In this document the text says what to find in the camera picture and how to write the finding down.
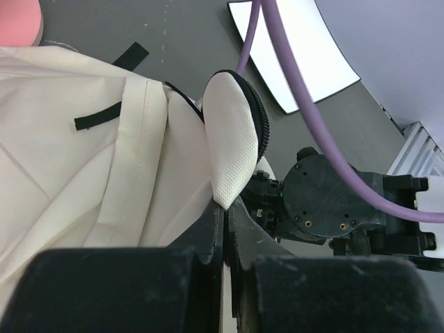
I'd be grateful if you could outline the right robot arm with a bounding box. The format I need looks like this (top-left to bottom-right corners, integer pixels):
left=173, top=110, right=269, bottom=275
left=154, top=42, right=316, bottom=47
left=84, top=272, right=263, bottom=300
left=241, top=147, right=443, bottom=272

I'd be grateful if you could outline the white square board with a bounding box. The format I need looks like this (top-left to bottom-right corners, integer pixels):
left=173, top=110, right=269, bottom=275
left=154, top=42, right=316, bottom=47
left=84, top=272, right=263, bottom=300
left=237, top=1, right=361, bottom=115

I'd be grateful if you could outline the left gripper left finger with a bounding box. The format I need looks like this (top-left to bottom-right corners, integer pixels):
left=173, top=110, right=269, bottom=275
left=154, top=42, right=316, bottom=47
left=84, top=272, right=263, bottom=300
left=1, top=202, right=224, bottom=332

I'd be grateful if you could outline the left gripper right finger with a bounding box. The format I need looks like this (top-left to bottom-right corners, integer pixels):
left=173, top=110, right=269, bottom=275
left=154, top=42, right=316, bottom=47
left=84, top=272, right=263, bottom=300
left=227, top=204, right=439, bottom=332

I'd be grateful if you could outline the pink three-tier shelf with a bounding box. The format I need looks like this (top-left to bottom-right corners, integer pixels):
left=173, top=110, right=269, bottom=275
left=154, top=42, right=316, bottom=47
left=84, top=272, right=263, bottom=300
left=0, top=0, right=44, bottom=46

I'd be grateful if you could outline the cream canvas backpack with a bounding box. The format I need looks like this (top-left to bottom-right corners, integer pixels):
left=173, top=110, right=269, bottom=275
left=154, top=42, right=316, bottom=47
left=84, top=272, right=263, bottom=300
left=1, top=44, right=269, bottom=298

